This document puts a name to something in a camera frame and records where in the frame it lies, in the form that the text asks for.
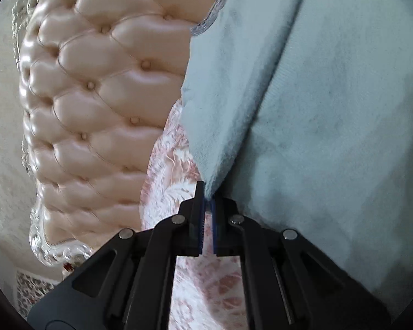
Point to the tufted pink leather headboard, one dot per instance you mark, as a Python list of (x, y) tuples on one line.
[(99, 92)]

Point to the light blue sweater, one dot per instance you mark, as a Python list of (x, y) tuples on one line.
[(313, 110)]

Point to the white lattice screen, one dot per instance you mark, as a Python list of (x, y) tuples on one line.
[(31, 288)]

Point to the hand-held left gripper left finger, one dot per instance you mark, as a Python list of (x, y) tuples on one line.
[(201, 216)]

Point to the pink floral blanket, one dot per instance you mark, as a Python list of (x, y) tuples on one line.
[(172, 185)]

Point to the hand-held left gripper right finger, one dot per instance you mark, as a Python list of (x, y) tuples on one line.
[(214, 228)]

